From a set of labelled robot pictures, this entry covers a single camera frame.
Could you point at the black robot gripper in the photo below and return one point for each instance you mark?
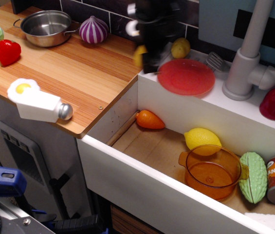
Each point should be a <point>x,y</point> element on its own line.
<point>154,35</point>

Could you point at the yellow toy corn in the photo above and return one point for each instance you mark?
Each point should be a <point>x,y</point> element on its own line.
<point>138,55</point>

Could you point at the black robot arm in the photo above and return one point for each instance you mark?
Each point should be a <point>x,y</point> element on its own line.
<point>149,10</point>

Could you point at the red plastic plate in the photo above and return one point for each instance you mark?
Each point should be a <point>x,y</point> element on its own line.
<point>186,77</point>

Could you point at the yellow toy potato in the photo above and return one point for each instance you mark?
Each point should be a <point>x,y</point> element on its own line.
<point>180,48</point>

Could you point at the orange toy carrot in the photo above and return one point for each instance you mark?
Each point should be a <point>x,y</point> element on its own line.
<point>149,120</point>

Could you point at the grey toy spatula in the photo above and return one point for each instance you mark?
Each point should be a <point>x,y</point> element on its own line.
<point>217,63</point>

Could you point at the purple striped toy onion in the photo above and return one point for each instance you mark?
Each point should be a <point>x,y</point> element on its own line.
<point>93,30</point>

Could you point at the grey toy faucet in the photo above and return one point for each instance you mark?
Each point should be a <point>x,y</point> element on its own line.
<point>246,71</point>

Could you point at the yellow toy lemon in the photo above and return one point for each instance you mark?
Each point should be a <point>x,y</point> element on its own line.
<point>202,141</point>

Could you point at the white toy sink basin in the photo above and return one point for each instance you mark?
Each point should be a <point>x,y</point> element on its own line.
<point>137,169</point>

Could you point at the steel pot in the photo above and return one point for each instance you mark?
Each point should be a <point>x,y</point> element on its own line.
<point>47,28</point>

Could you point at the white salt shaker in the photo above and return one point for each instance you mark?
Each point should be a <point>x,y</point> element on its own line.
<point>41,106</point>

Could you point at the orange transparent plastic pot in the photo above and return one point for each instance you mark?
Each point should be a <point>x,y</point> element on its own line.
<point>213,170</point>

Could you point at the toy fried egg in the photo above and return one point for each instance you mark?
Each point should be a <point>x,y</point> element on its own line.
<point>18,86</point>

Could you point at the red toy bell pepper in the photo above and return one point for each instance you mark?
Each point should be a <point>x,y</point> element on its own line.
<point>9,52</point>

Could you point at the grey toy oven door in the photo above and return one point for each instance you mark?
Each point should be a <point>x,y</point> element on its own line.
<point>27,156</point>

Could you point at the green toy bitter gourd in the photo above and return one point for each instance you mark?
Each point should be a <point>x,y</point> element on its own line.
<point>255,186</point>

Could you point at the blue clamp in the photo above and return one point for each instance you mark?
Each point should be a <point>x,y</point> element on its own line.
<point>12,182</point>

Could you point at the white foam piece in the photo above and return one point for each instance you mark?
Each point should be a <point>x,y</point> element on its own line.
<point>265,219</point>

